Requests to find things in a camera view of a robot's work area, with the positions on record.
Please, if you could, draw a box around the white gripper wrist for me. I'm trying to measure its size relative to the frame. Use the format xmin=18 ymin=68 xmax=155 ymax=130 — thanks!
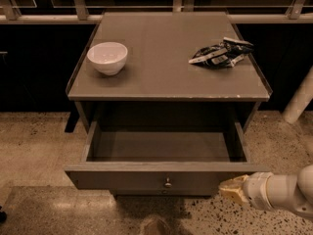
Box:
xmin=218 ymin=172 xmax=274 ymax=211

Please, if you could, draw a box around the grey top drawer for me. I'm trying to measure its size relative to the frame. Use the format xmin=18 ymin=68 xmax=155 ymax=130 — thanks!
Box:
xmin=65 ymin=122 xmax=267 ymax=196

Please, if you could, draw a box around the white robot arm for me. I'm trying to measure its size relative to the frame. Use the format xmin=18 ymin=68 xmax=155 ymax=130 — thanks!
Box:
xmin=219 ymin=164 xmax=313 ymax=221

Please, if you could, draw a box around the grey drawer cabinet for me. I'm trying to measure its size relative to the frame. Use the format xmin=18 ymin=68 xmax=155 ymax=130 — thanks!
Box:
xmin=67 ymin=12 xmax=271 ymax=125

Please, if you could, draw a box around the white diagonal pole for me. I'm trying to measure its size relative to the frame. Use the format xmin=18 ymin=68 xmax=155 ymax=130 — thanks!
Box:
xmin=283 ymin=67 xmax=313 ymax=123

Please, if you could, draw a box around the black crumpled snack bag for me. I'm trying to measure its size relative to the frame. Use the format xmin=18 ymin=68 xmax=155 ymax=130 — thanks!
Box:
xmin=189 ymin=37 xmax=254 ymax=69

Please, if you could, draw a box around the white ceramic bowl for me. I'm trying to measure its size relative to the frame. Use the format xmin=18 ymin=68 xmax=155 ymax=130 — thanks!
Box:
xmin=87 ymin=42 xmax=128 ymax=75

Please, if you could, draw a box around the metal window railing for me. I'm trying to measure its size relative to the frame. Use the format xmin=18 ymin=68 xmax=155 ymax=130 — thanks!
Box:
xmin=0 ymin=0 xmax=313 ymax=24

